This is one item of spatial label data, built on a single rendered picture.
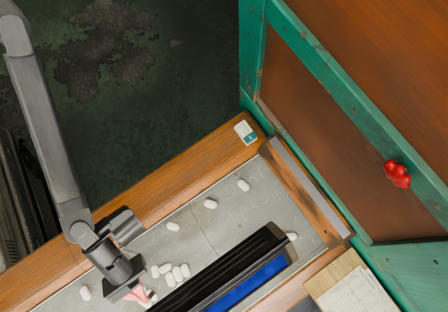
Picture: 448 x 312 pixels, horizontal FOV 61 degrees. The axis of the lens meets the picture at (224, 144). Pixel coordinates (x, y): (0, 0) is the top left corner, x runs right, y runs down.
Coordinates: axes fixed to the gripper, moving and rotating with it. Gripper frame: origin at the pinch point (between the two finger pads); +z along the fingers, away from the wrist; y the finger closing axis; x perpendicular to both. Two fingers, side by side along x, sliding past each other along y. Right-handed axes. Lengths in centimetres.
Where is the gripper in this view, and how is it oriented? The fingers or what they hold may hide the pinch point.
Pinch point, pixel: (145, 299)
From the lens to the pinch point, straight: 94.8
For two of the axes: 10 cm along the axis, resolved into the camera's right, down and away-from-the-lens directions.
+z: 4.6, 7.8, 4.4
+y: 8.2, -5.6, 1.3
